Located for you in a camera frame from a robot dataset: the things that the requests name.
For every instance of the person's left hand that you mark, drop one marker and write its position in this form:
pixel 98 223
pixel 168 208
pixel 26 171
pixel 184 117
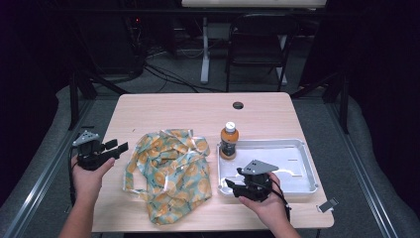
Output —
pixel 85 185

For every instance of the black metal stand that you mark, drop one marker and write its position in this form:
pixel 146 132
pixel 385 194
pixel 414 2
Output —
pixel 74 99
pixel 344 99

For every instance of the fruit print fabric bag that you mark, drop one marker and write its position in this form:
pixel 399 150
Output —
pixel 171 172

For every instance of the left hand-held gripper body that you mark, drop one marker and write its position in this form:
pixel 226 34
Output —
pixel 90 155

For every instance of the white metal tray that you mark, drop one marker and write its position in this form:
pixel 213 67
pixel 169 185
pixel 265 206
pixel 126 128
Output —
pixel 290 155

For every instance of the aluminium floor rail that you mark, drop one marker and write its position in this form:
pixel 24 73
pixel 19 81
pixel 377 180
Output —
pixel 26 205
pixel 369 185

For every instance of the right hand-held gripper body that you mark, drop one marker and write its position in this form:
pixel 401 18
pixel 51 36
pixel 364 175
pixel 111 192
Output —
pixel 259 185

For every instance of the grey tape piece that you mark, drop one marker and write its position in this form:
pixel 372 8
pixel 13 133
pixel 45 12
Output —
pixel 328 205

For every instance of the black folding chair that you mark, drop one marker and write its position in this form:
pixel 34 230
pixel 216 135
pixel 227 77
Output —
pixel 261 39

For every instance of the white desk leg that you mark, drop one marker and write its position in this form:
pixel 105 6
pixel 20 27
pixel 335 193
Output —
pixel 205 59

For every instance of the orange juice bottle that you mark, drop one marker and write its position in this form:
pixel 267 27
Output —
pixel 229 142

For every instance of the person's right hand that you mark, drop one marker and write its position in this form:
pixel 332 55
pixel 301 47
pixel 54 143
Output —
pixel 270 208

